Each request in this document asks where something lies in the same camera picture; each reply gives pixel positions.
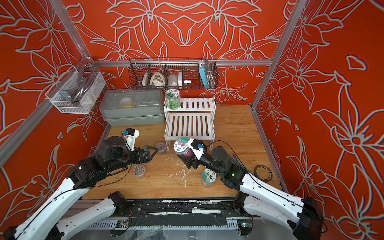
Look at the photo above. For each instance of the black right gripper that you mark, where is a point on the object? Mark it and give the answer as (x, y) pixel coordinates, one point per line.
(189, 163)

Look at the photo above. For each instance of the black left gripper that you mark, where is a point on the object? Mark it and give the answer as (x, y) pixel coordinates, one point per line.
(141, 159)

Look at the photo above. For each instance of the seed jar pink flower lid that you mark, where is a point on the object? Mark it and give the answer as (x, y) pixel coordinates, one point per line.
(181, 148)

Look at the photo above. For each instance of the seed jar radish lid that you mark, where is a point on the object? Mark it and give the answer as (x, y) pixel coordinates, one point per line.
(209, 178)

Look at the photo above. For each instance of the white slatted two-tier shelf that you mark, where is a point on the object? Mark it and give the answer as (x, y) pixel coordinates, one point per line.
(194, 119)

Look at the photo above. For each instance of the seed jar green tree lid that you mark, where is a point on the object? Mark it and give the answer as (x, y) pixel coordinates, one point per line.
(173, 99)

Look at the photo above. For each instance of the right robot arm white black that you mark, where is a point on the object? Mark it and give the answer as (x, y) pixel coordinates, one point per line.
(303, 217)

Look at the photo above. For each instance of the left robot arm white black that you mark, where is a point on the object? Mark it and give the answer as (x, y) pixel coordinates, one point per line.
(115, 155)

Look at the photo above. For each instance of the small clear cup back left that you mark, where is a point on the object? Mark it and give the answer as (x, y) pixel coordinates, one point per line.
(162, 148)

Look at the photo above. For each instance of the small clear cup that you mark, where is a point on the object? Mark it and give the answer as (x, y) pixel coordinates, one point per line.
(162, 148)
(139, 171)

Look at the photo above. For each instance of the small clear cup front left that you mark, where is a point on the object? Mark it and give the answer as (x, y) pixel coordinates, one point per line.
(139, 171)

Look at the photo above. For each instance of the green plastic storage box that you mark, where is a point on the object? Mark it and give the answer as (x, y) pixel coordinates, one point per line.
(129, 107)

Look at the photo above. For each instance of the white cloth bundle in basket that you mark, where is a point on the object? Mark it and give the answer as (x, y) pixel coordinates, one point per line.
(157, 80)

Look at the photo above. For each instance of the light blue box in basket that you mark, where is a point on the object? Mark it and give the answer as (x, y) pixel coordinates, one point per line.
(203, 73)

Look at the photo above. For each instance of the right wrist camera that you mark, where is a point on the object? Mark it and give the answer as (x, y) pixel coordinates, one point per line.
(197, 146)

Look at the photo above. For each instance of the green cable tie bundle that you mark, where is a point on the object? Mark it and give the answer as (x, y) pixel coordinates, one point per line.
(237, 162)

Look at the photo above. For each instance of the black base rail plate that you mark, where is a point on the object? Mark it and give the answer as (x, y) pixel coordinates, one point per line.
(221, 206)

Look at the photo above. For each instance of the black wire wall basket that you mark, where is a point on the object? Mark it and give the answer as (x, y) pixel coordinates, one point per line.
(180, 73)

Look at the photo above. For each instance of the clear plastic wall basket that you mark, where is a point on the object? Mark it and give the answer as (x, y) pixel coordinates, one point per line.
(77, 91)

